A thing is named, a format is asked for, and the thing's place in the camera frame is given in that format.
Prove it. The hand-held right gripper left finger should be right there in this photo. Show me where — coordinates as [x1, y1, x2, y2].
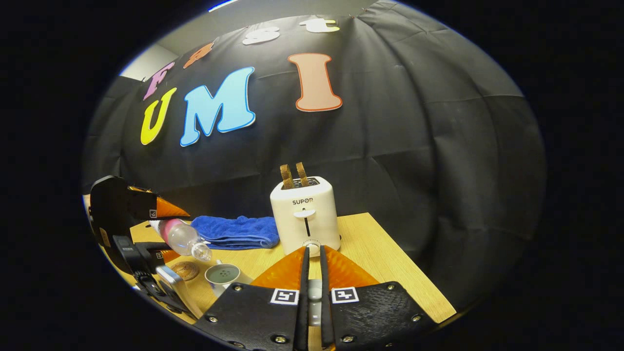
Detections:
[195, 246, 311, 351]

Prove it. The clear plastic water bottle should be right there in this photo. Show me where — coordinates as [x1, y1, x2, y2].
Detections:
[149, 218, 213, 262]

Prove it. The round brown coaster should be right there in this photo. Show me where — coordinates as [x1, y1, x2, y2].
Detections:
[171, 262, 200, 282]

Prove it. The white blue-patterned teacup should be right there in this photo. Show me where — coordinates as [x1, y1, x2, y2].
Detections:
[204, 260, 252, 298]

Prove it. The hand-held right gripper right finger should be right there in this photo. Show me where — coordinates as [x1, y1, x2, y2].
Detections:
[319, 245, 437, 351]

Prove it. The folded blue towel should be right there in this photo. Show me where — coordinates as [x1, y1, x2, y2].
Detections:
[190, 215, 280, 250]

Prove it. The white toaster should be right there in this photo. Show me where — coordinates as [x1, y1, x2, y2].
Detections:
[270, 176, 342, 257]

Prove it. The black backdrop cloth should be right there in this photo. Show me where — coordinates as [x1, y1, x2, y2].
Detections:
[83, 2, 546, 310]

